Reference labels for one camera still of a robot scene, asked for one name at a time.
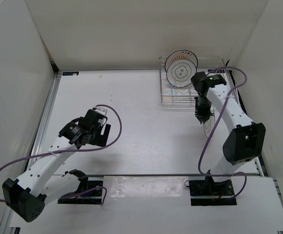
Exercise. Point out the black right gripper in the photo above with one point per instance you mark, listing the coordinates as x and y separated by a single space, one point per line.
200 114

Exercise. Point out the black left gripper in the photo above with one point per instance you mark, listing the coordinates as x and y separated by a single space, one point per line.
100 140

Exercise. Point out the white plate green flower outline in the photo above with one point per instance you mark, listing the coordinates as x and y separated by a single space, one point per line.
209 125

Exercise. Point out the white plate dark flower outline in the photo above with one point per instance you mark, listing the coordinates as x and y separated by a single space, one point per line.
180 72

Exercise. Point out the white plate orange sunburst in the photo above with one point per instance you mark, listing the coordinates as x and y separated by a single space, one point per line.
181 54

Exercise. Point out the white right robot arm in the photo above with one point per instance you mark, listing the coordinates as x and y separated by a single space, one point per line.
163 140

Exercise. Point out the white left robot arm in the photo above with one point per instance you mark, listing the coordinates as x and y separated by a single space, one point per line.
30 192

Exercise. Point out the small label sticker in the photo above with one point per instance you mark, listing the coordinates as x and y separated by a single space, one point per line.
70 73

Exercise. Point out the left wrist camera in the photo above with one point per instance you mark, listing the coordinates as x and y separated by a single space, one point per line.
102 114

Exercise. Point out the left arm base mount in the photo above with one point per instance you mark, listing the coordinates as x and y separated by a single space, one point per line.
93 193

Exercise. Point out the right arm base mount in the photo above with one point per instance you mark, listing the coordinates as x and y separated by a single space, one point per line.
208 193

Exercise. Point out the aluminium table edge rail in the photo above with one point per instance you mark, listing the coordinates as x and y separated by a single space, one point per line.
4 225

